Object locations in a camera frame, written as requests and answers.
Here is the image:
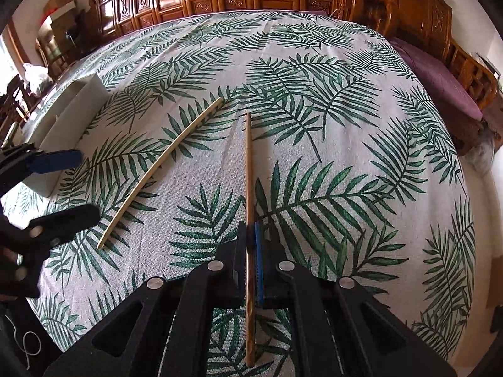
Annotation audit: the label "dark wooden chopstick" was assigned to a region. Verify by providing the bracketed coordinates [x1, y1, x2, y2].
[244, 112, 257, 368]

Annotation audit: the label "dark wooden chair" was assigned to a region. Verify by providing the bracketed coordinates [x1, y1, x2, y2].
[0, 74, 34, 148]

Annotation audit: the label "white plastic bag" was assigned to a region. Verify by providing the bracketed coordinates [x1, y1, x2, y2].
[21, 63, 54, 96]

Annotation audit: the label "pale crumpled bag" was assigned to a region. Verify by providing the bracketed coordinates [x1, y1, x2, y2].
[471, 129, 500, 174]

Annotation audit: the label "purple bench cushion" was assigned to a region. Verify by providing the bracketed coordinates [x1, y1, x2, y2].
[388, 37, 485, 122]

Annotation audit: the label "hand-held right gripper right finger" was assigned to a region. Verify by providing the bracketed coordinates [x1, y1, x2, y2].
[253, 222, 458, 377]

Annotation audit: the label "stacked cardboard boxes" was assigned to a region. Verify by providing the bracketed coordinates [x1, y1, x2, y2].
[39, 0, 80, 30]

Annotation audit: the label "light bamboo chopstick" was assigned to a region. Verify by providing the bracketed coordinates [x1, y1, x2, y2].
[97, 97, 224, 250]

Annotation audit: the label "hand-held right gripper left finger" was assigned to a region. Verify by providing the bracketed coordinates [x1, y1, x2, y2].
[43, 221, 250, 377]

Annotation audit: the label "white organizer box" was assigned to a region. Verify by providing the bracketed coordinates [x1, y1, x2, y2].
[29, 73, 111, 198]

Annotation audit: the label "leaf print tablecloth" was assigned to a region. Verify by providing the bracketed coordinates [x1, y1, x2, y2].
[0, 10, 478, 377]

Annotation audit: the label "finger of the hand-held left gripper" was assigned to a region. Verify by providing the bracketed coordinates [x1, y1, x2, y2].
[21, 204, 101, 249]
[0, 146, 84, 189]

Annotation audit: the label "carved wooden bench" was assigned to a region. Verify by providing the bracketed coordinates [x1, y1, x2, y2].
[354, 0, 500, 111]

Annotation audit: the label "carved wooden armchair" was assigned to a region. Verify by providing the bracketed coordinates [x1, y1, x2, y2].
[333, 0, 401, 39]

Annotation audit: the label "white cord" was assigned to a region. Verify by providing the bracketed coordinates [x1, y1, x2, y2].
[10, 316, 43, 364]

